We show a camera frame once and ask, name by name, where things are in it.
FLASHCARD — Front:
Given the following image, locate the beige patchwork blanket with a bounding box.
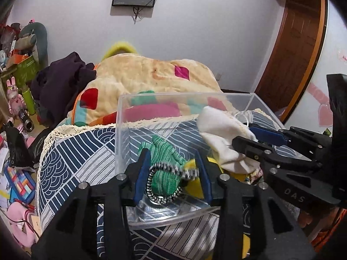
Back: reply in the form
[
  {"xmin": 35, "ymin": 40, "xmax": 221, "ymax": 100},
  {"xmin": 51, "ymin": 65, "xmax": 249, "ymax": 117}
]
[{"xmin": 61, "ymin": 53, "xmax": 221, "ymax": 126}]

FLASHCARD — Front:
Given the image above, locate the yellow sponge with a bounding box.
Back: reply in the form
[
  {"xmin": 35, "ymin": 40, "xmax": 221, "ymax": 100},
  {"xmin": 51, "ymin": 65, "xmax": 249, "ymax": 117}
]
[{"xmin": 183, "ymin": 156, "xmax": 225, "ymax": 200}]

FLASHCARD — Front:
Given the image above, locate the white soft cloth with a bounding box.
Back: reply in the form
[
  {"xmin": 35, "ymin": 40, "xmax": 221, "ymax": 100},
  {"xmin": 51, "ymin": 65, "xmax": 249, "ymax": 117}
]
[{"xmin": 196, "ymin": 106, "xmax": 260, "ymax": 174}]

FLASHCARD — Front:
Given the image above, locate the dark purple clothing pile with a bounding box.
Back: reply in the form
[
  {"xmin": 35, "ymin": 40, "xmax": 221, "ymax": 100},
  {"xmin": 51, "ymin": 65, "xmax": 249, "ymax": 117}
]
[{"xmin": 31, "ymin": 52, "xmax": 97, "ymax": 128}]

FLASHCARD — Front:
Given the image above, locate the blue patterned tablecloth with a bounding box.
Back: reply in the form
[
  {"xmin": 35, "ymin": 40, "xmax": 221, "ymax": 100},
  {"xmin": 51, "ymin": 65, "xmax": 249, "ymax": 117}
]
[{"xmin": 35, "ymin": 108, "xmax": 288, "ymax": 260}]

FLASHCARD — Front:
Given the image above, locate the green knitted glove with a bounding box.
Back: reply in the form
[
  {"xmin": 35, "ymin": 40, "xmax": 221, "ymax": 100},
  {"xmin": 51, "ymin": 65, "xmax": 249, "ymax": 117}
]
[{"xmin": 138, "ymin": 135, "xmax": 187, "ymax": 197}]

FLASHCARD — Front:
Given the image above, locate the grey plush toy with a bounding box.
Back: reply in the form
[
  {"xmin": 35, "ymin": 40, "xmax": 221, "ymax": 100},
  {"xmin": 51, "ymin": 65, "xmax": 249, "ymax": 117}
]
[{"xmin": 15, "ymin": 22, "xmax": 48, "ymax": 68}]

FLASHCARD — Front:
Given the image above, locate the pink rabbit toy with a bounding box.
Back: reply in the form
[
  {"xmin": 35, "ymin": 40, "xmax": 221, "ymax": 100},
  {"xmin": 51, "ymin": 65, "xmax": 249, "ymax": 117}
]
[{"xmin": 7, "ymin": 76, "xmax": 26, "ymax": 119}]

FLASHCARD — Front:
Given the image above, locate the wooden door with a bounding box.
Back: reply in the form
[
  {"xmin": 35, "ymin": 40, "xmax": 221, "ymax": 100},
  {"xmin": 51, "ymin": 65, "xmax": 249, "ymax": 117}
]
[{"xmin": 255, "ymin": 0, "xmax": 326, "ymax": 123}]

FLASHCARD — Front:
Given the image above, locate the green storage box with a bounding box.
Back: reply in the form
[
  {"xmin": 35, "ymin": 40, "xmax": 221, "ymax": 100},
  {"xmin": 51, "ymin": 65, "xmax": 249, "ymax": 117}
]
[{"xmin": 1, "ymin": 56, "xmax": 39, "ymax": 90}]

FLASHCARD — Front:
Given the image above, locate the black white striped hair tie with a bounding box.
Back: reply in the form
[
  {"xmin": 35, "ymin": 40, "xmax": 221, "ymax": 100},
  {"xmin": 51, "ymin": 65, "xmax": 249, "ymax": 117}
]
[{"xmin": 145, "ymin": 161, "xmax": 200, "ymax": 206}]

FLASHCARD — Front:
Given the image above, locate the clear plastic storage box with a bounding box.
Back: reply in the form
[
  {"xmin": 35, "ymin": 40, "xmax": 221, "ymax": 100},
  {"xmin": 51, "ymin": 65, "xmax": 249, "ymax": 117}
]
[{"xmin": 115, "ymin": 93, "xmax": 284, "ymax": 229}]

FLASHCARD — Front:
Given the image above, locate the yellow fuzzy pillow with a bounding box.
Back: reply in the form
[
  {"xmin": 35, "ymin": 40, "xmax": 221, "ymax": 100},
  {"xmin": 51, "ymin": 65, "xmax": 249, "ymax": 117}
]
[{"xmin": 102, "ymin": 41, "xmax": 137, "ymax": 60}]

